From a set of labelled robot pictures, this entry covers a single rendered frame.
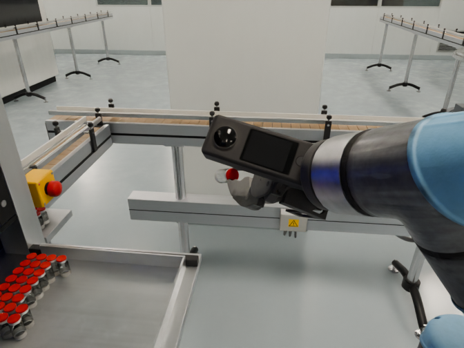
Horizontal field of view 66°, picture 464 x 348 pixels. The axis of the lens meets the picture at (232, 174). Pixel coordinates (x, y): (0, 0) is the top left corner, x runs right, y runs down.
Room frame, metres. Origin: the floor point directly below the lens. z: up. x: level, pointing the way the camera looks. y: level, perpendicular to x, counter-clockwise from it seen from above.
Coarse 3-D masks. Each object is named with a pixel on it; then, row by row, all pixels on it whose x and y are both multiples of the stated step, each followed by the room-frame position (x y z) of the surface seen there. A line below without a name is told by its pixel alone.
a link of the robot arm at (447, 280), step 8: (424, 256) 0.22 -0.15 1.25; (432, 256) 0.21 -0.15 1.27; (440, 256) 0.20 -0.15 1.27; (448, 256) 0.20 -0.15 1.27; (456, 256) 0.20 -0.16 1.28; (432, 264) 0.21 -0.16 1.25; (440, 264) 0.21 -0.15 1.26; (448, 264) 0.20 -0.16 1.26; (456, 264) 0.20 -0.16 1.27; (440, 272) 0.21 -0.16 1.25; (448, 272) 0.20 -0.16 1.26; (456, 272) 0.20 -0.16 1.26; (448, 280) 0.21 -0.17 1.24; (456, 280) 0.20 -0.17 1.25; (448, 288) 0.21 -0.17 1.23; (456, 288) 0.20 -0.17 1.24; (456, 296) 0.20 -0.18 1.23; (456, 304) 0.21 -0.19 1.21
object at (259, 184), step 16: (320, 144) 0.31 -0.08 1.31; (304, 160) 0.31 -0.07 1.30; (256, 176) 0.38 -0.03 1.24; (304, 176) 0.30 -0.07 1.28; (256, 192) 0.36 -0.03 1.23; (272, 192) 0.34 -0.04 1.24; (288, 192) 0.34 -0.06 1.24; (304, 192) 0.30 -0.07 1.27; (304, 208) 0.34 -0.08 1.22; (320, 208) 0.29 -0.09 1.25
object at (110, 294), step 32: (96, 256) 0.64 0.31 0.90; (128, 256) 0.63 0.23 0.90; (160, 256) 0.62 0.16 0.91; (64, 288) 0.56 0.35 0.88; (96, 288) 0.56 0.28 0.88; (128, 288) 0.56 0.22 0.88; (160, 288) 0.56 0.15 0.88; (64, 320) 0.47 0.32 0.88; (96, 320) 0.47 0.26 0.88; (128, 320) 0.47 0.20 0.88; (160, 320) 0.47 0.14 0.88
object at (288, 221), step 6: (282, 210) 1.36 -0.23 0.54; (282, 216) 1.33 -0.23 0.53; (288, 216) 1.32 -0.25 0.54; (294, 216) 1.32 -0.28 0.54; (282, 222) 1.33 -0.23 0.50; (288, 222) 1.32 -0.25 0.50; (294, 222) 1.32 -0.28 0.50; (300, 222) 1.32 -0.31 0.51; (306, 222) 1.32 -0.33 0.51; (282, 228) 1.33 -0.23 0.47; (288, 228) 1.32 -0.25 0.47; (294, 228) 1.32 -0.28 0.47; (300, 228) 1.32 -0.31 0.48; (306, 228) 1.32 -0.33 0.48
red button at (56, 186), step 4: (48, 184) 0.77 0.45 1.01; (52, 184) 0.77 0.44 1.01; (56, 184) 0.77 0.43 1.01; (60, 184) 0.78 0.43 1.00; (48, 188) 0.76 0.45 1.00; (52, 188) 0.76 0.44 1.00; (56, 188) 0.76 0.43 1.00; (60, 188) 0.78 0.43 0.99; (48, 192) 0.76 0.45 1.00; (52, 192) 0.76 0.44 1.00; (56, 192) 0.76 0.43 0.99; (60, 192) 0.77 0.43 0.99; (52, 196) 0.76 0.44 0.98; (56, 196) 0.76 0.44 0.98
